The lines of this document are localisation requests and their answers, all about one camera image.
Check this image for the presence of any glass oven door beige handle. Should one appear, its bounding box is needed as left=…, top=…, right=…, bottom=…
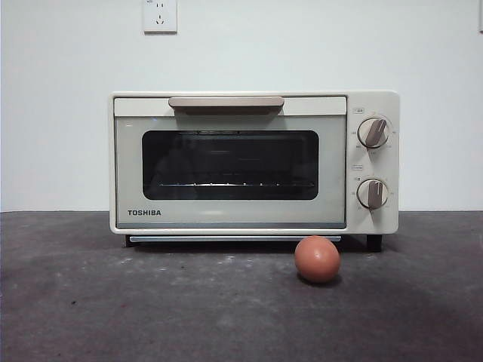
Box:
left=112, top=96, right=348, bottom=230

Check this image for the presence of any brown egg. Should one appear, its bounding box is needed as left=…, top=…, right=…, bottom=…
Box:
left=294, top=235, right=341, bottom=284

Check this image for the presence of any silver crumb tray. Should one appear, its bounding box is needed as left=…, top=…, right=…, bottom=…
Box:
left=129, top=235, right=343, bottom=244

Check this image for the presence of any cream oven knob beige grip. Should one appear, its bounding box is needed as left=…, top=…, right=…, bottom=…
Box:
left=357, top=117, right=390, bottom=149
left=357, top=178, right=389, bottom=210

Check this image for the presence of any cream Toshiba toaster oven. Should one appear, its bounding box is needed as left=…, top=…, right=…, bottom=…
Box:
left=109, top=89, right=401, bottom=237

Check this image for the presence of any metal wire oven rack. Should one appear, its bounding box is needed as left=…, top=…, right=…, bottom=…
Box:
left=157, top=181, right=316, bottom=189

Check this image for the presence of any white wall socket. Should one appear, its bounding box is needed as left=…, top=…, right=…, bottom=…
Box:
left=143, top=0, right=178, bottom=35

